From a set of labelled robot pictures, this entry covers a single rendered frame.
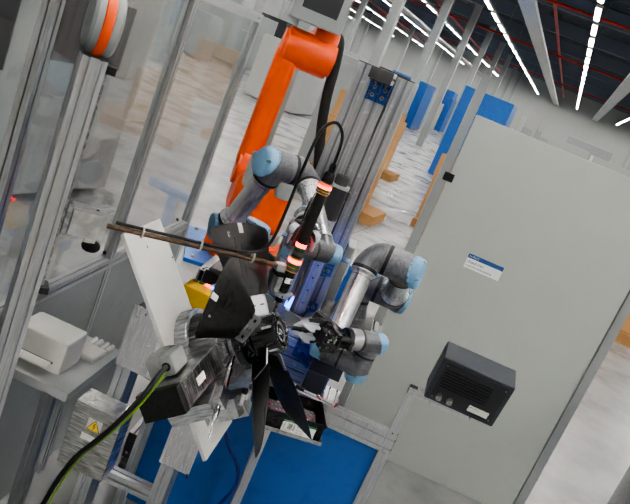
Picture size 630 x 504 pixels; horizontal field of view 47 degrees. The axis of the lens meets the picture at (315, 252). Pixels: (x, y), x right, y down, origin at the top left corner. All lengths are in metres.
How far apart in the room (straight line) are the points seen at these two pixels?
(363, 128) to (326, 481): 1.42
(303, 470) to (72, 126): 1.59
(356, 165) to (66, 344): 1.44
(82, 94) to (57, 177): 0.21
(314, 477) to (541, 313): 1.76
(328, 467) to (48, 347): 1.14
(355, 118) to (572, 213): 1.42
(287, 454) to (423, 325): 1.51
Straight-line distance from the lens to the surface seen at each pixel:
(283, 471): 2.85
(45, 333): 2.26
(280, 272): 2.15
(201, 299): 2.62
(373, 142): 3.04
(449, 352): 2.55
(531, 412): 4.26
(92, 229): 1.94
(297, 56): 6.15
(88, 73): 1.82
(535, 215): 3.94
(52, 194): 1.89
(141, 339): 2.18
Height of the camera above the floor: 2.02
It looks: 15 degrees down
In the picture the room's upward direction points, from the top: 22 degrees clockwise
